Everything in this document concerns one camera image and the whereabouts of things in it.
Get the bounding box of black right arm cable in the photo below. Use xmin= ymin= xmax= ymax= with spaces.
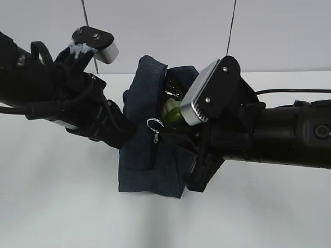
xmin=254 ymin=88 xmax=331 ymax=95

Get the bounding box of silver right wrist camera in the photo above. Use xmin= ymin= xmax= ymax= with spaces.
xmin=179 ymin=55 xmax=259 ymax=126

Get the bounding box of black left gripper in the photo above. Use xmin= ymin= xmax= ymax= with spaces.
xmin=62 ymin=73 xmax=137 ymax=149

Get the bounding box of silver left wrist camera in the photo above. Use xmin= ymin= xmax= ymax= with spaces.
xmin=69 ymin=26 xmax=119 ymax=64

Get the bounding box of green lid glass container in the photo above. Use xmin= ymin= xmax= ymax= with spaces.
xmin=161 ymin=98 xmax=181 ymax=116

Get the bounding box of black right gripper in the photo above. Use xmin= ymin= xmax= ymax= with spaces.
xmin=184 ymin=123 xmax=253 ymax=192

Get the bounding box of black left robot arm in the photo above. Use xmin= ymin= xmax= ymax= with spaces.
xmin=1 ymin=26 xmax=137 ymax=149

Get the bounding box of dark blue lunch bag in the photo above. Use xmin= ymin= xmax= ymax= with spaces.
xmin=118 ymin=55 xmax=199 ymax=198

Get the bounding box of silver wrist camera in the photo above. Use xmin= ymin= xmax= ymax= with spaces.
xmin=69 ymin=26 xmax=119 ymax=64
xmin=179 ymin=55 xmax=259 ymax=126

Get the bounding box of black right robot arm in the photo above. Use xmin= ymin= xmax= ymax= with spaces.
xmin=184 ymin=100 xmax=330 ymax=192

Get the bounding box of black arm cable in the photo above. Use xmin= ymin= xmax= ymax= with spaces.
xmin=254 ymin=88 xmax=331 ymax=95
xmin=0 ymin=41 xmax=109 ymax=122

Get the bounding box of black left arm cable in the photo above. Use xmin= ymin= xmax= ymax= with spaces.
xmin=0 ymin=41 xmax=109 ymax=122

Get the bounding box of green cucumber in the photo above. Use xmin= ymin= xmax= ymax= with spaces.
xmin=161 ymin=107 xmax=185 ymax=128

